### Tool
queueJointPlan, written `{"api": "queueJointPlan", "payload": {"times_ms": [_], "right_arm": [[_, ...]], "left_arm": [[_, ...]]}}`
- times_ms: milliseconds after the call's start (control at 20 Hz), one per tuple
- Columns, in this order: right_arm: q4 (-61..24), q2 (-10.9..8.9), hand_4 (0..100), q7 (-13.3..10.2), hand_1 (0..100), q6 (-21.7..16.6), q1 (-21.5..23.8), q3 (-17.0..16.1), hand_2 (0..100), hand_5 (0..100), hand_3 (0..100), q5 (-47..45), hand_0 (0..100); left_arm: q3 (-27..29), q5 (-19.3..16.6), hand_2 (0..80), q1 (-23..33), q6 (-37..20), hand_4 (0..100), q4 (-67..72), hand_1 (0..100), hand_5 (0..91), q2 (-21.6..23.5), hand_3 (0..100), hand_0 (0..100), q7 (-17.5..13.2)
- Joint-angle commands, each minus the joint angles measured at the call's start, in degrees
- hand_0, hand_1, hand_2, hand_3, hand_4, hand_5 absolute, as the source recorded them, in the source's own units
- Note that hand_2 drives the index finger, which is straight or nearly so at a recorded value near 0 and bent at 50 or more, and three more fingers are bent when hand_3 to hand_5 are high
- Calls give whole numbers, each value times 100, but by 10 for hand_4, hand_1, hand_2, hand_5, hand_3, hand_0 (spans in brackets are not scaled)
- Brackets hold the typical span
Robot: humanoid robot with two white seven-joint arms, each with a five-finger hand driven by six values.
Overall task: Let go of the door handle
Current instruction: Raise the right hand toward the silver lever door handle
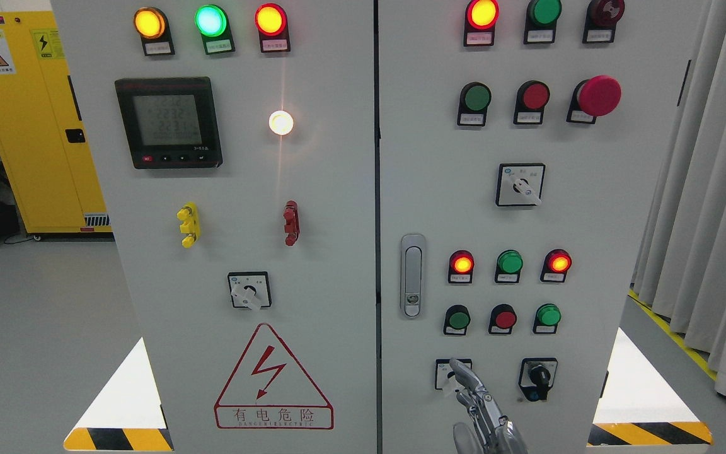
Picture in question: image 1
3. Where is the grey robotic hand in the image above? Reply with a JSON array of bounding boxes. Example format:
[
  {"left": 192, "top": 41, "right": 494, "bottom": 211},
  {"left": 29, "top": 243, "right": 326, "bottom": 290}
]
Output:
[{"left": 449, "top": 359, "right": 528, "bottom": 453}]

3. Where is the silver cabinet door handle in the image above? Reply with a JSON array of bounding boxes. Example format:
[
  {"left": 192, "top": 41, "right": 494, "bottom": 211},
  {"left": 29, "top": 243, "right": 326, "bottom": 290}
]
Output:
[{"left": 400, "top": 233, "right": 426, "bottom": 318}]

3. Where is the grey right cabinet door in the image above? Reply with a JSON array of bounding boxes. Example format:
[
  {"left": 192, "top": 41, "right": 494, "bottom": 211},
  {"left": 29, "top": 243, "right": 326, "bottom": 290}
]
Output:
[{"left": 377, "top": 1, "right": 710, "bottom": 453}]

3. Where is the grey cabinet door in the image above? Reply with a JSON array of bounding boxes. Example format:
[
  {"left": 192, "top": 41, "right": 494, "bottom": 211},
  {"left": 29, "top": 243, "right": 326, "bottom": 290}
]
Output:
[
  {"left": 52, "top": 1, "right": 377, "bottom": 453},
  {"left": 377, "top": 1, "right": 710, "bottom": 453}
]

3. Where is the grey left cabinet door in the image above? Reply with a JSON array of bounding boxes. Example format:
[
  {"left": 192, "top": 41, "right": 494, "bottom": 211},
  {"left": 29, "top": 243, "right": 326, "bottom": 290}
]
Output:
[{"left": 52, "top": 1, "right": 377, "bottom": 453}]

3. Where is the red push button lower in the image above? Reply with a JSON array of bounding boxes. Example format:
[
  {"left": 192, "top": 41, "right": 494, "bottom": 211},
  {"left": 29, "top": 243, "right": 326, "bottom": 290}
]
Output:
[{"left": 488, "top": 304, "right": 517, "bottom": 335}]

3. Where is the red push button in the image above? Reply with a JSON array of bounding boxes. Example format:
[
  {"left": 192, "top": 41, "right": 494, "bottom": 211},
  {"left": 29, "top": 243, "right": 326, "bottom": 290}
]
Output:
[
  {"left": 513, "top": 80, "right": 550, "bottom": 125},
  {"left": 488, "top": 304, "right": 517, "bottom": 335}
]

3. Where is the green push button lower left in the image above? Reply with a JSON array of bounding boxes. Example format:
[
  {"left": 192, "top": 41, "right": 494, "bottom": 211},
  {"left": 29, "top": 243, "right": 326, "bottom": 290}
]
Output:
[{"left": 442, "top": 305, "right": 471, "bottom": 336}]

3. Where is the green push button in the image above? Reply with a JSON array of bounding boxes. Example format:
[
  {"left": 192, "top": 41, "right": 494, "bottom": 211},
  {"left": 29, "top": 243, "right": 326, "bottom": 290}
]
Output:
[
  {"left": 442, "top": 305, "right": 471, "bottom": 336},
  {"left": 533, "top": 303, "right": 562, "bottom": 334},
  {"left": 456, "top": 81, "right": 492, "bottom": 127}
]

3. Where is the green push button lower right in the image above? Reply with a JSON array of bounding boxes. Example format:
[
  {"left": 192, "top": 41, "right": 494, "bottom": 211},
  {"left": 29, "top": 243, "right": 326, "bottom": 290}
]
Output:
[{"left": 533, "top": 303, "right": 562, "bottom": 334}]

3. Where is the red lit lamp middle left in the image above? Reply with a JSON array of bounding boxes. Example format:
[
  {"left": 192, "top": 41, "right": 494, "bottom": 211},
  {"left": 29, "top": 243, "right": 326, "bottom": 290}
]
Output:
[{"left": 447, "top": 250, "right": 475, "bottom": 284}]

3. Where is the green lamp middle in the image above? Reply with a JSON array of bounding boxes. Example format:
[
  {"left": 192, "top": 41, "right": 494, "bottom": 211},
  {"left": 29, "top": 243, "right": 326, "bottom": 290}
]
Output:
[{"left": 493, "top": 250, "right": 524, "bottom": 284}]

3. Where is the red lit lamp middle right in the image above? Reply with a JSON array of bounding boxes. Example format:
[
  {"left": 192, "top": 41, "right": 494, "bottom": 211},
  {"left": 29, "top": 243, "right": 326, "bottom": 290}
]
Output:
[{"left": 539, "top": 249, "right": 573, "bottom": 282}]

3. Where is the red electric warning sticker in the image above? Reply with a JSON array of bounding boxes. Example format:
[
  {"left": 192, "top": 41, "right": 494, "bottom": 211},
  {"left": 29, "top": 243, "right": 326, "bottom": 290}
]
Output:
[{"left": 214, "top": 323, "right": 335, "bottom": 430}]

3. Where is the grey curtain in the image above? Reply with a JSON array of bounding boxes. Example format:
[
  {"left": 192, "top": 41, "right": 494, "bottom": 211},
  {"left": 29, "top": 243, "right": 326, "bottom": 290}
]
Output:
[{"left": 633, "top": 1, "right": 726, "bottom": 397}]

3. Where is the red terminal connector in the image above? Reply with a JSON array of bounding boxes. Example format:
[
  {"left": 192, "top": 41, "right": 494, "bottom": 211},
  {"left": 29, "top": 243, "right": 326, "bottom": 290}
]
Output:
[{"left": 282, "top": 199, "right": 300, "bottom": 247}]

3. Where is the green push button upper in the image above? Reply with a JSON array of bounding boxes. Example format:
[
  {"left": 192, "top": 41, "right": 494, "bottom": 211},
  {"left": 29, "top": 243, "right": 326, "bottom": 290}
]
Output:
[{"left": 456, "top": 81, "right": 492, "bottom": 127}]

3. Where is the red push button upper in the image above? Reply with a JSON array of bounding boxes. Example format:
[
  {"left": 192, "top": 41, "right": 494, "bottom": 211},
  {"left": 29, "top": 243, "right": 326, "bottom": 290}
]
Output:
[{"left": 513, "top": 80, "right": 550, "bottom": 125}]

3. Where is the red emergency stop button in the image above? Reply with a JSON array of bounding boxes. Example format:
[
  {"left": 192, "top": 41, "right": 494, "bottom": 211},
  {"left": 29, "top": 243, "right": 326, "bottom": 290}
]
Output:
[{"left": 567, "top": 74, "right": 622, "bottom": 124}]

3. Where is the yellow terminal connector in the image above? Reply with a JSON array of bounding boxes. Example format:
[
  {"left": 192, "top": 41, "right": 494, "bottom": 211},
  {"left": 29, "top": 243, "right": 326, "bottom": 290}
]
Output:
[{"left": 176, "top": 202, "right": 202, "bottom": 249}]

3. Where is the white lit indicator lamp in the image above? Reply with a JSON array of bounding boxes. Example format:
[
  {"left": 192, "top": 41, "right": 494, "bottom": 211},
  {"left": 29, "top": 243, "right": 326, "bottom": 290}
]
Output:
[{"left": 268, "top": 110, "right": 294, "bottom": 137}]

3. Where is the red lit lamp top right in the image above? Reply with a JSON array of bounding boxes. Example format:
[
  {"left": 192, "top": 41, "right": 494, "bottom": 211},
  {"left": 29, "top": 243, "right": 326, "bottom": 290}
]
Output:
[{"left": 463, "top": 0, "right": 500, "bottom": 48}]

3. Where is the green lamp top right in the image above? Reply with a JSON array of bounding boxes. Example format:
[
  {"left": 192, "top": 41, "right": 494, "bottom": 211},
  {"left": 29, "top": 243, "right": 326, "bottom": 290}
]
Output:
[{"left": 522, "top": 0, "right": 562, "bottom": 44}]

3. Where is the black digital power meter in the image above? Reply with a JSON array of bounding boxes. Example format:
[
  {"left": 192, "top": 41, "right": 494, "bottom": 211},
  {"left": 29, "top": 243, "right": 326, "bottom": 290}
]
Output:
[{"left": 115, "top": 77, "right": 224, "bottom": 169}]

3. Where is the red lit indicator lamp left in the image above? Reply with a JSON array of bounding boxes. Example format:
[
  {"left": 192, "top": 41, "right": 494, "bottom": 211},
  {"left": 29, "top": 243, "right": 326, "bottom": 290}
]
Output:
[{"left": 255, "top": 3, "right": 291, "bottom": 54}]

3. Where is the green lit indicator lamp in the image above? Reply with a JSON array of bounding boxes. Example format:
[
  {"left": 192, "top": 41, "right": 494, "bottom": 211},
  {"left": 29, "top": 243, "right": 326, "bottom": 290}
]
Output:
[{"left": 194, "top": 4, "right": 234, "bottom": 55}]

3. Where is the yellow indicator lamp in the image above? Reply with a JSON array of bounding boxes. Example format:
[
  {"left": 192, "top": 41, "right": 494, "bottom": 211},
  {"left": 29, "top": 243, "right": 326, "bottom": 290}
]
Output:
[{"left": 134, "top": 8, "right": 175, "bottom": 57}]

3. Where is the yellow safety cabinet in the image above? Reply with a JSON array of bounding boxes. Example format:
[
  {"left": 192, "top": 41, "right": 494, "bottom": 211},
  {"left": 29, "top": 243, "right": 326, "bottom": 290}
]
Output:
[{"left": 0, "top": 11, "right": 112, "bottom": 235}]

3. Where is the lower white selector switch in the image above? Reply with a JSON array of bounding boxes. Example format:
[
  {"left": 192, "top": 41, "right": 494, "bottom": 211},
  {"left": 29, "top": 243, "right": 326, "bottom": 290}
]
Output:
[{"left": 435, "top": 358, "right": 466, "bottom": 397}]

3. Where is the black key switch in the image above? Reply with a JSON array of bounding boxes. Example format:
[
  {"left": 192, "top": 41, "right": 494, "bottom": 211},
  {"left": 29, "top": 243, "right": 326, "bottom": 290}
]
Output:
[{"left": 518, "top": 358, "right": 558, "bottom": 402}]

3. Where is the upper right selector switch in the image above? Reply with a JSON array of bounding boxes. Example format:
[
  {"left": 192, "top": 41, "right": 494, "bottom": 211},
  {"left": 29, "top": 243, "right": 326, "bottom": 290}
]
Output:
[{"left": 495, "top": 163, "right": 546, "bottom": 207}]

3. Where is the left door selector switch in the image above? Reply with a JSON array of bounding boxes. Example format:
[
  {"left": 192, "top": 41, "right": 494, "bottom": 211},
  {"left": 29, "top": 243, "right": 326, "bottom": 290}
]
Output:
[{"left": 227, "top": 271, "right": 272, "bottom": 310}]

